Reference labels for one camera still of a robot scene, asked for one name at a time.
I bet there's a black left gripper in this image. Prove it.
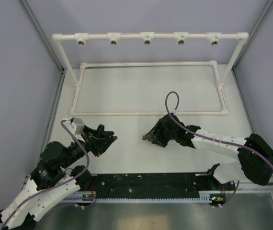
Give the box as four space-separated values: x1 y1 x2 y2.
61 125 118 169

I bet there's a small black water faucet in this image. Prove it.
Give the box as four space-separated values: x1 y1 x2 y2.
96 124 107 138

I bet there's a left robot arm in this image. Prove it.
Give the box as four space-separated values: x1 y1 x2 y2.
0 118 117 230

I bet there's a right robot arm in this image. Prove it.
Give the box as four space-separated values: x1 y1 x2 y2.
143 114 273 190

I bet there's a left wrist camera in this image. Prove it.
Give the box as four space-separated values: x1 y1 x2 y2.
69 118 85 137

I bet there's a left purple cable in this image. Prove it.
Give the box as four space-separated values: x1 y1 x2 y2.
1 119 91 230

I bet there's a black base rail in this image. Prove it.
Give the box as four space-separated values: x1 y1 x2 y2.
80 172 231 199

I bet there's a left aluminium frame post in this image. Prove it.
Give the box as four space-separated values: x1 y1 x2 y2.
18 0 66 154

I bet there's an aluminium frame post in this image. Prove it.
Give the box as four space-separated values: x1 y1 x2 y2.
232 0 273 163
18 0 66 154

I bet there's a grey slotted cable duct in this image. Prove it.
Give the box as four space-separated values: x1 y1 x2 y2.
61 192 225 206

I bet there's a white PVC pipe frame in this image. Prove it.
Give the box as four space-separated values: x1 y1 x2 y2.
52 32 249 116

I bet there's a right aluminium frame post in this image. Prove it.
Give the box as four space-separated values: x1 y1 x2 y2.
232 0 273 163

